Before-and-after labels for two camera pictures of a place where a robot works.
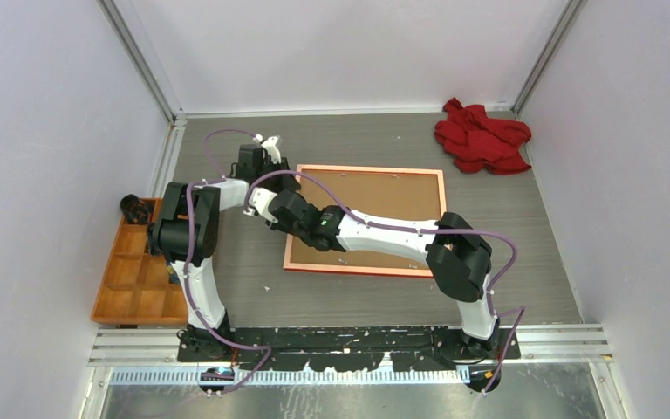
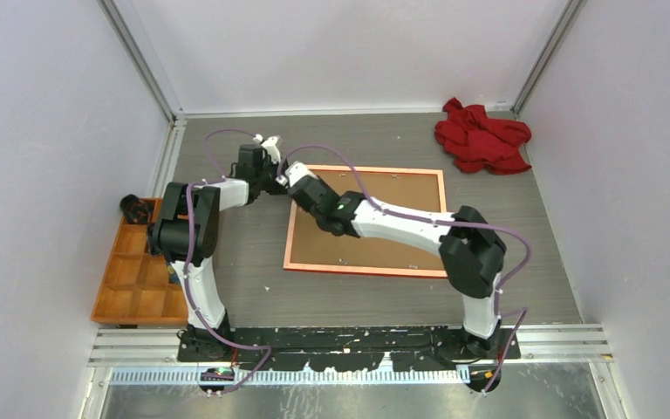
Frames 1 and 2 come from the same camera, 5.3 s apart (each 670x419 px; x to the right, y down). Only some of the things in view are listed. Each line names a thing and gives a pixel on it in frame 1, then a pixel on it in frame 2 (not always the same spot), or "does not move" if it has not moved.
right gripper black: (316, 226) → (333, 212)
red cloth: (478, 142) does not move
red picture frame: (416, 193) does not move
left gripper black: (288, 181) does not move
